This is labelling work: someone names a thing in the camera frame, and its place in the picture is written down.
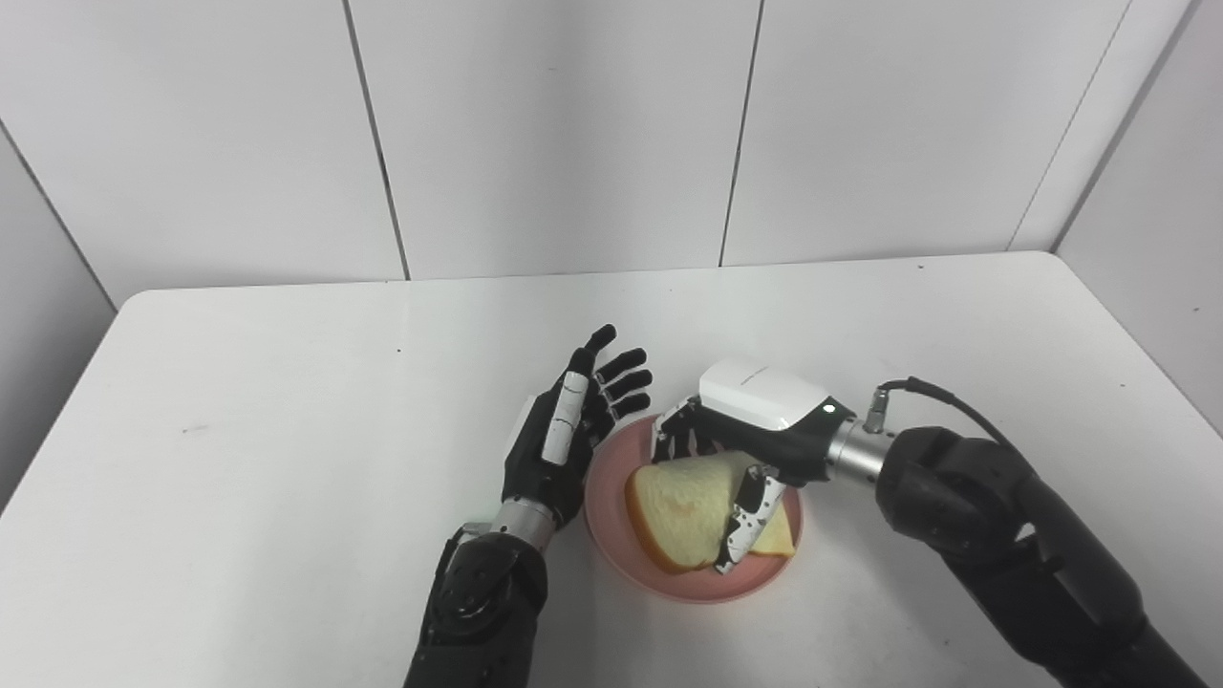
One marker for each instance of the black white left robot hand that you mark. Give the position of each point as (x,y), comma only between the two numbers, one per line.
(559,459)

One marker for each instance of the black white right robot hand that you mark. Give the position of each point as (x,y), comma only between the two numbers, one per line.
(764,411)

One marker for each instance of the slice of bread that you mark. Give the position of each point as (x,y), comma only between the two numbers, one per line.
(683,511)

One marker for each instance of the pink round plate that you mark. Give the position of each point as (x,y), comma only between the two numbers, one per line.
(688,583)

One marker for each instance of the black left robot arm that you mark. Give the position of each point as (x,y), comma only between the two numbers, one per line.
(482,602)

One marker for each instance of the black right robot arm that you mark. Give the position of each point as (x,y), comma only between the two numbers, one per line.
(1013,545)

